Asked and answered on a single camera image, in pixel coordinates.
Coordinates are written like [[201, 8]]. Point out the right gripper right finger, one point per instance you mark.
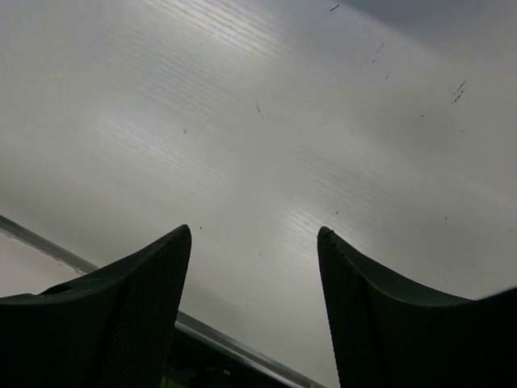
[[390, 331]]

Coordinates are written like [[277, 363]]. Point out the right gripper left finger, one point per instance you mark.
[[110, 328]]

